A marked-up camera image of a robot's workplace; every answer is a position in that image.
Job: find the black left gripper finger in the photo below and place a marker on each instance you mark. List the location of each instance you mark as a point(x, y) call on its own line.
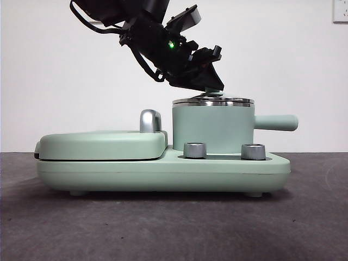
point(204, 80)

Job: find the glass lid with mint knob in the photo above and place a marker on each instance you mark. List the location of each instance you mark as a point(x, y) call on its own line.
point(212, 99)

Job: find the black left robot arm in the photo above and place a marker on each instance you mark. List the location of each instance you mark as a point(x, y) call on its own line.
point(108, 8)

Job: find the mint green steamer pot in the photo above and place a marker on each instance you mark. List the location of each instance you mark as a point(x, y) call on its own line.
point(212, 127)

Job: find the silver control knob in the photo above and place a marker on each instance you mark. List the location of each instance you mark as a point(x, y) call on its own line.
point(253, 151)
point(195, 150)

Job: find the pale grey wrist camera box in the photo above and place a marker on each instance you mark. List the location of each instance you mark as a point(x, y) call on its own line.
point(193, 16)

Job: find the white wall socket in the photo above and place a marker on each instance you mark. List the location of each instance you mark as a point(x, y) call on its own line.
point(341, 11)

